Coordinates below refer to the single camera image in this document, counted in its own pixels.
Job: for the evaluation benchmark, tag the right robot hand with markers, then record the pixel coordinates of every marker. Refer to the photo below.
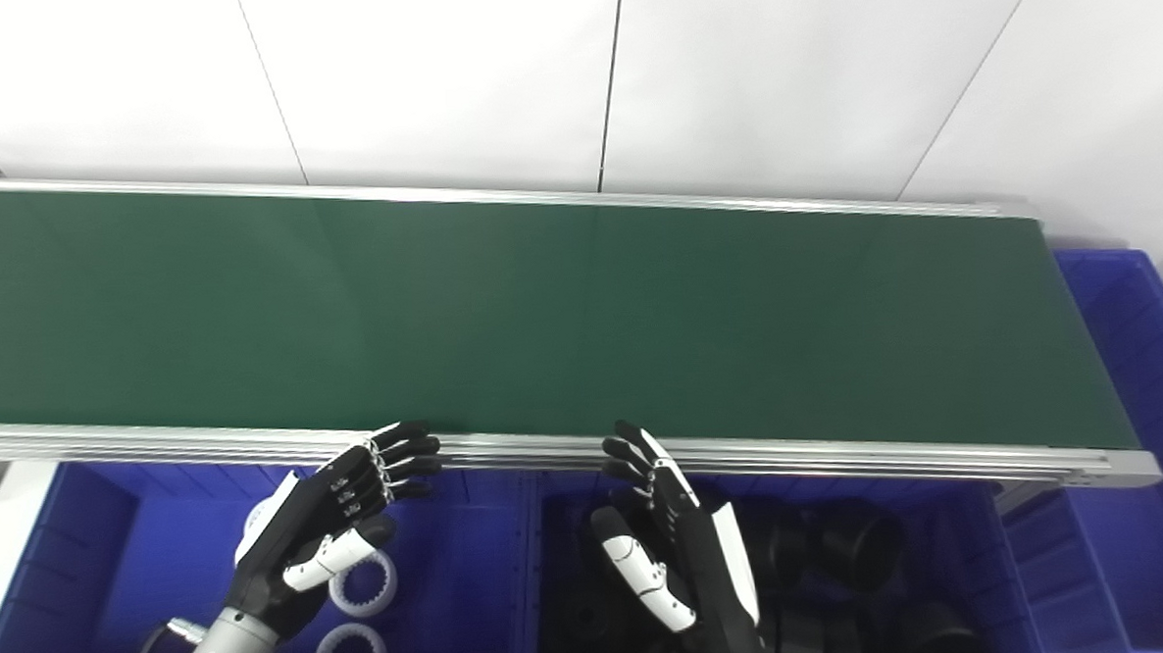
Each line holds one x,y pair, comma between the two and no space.
700,557

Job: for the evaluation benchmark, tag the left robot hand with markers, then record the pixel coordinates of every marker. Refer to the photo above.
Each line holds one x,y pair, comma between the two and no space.
315,520

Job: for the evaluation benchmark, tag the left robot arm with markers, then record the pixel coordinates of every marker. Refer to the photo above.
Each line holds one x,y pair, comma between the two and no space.
227,641

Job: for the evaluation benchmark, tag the black cylinder part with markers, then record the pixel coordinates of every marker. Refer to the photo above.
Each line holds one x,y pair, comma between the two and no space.
861,548
806,642
780,551
939,643

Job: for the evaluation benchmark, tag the black gear part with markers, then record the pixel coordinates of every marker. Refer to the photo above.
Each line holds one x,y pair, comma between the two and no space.
580,619

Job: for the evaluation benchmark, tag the green conveyor belt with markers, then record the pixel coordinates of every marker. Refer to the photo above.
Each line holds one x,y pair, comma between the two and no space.
842,457
541,309

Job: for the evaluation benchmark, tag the blue bin with white rings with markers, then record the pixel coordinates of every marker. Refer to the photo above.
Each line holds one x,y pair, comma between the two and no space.
112,583

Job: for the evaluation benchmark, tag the blue bin with black parts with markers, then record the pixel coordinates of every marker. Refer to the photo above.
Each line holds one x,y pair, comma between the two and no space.
985,564

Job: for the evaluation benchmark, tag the empty blue plastic bin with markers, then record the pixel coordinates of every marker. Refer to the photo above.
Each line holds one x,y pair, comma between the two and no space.
1132,342

